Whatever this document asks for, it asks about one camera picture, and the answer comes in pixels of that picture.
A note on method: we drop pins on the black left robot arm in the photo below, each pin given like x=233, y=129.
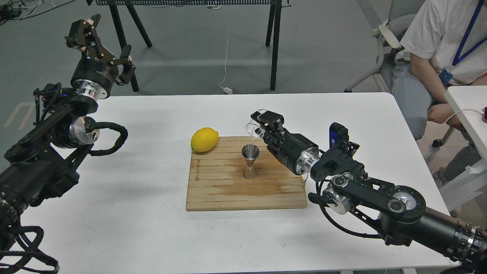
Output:
x=43, y=164

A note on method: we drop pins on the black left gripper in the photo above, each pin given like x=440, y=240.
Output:
x=94, y=66

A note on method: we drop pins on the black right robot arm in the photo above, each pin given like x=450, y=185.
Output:
x=368, y=207

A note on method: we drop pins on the grey office chair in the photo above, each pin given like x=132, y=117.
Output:
x=388, y=35

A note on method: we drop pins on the red phone on side table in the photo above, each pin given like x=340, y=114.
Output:
x=484, y=115

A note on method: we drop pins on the steel double jigger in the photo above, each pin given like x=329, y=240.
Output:
x=250, y=153

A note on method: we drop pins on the person in white shirt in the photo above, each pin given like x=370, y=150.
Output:
x=444, y=46

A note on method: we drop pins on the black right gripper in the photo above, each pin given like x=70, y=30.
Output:
x=293, y=150

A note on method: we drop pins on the wooden cutting board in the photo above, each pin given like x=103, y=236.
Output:
x=239, y=173

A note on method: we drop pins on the yellow lemon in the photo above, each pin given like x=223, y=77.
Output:
x=204, y=139

